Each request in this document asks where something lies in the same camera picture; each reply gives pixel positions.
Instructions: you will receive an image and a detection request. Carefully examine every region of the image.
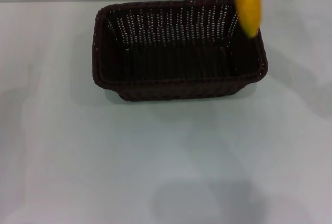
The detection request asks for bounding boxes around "black woven plastic basket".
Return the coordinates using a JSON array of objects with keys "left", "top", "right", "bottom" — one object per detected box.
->
[{"left": 91, "top": 0, "right": 268, "bottom": 103}]

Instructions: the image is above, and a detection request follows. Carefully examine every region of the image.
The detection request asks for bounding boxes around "yellow banana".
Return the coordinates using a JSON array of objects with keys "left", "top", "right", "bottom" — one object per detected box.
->
[{"left": 231, "top": 0, "right": 263, "bottom": 39}]

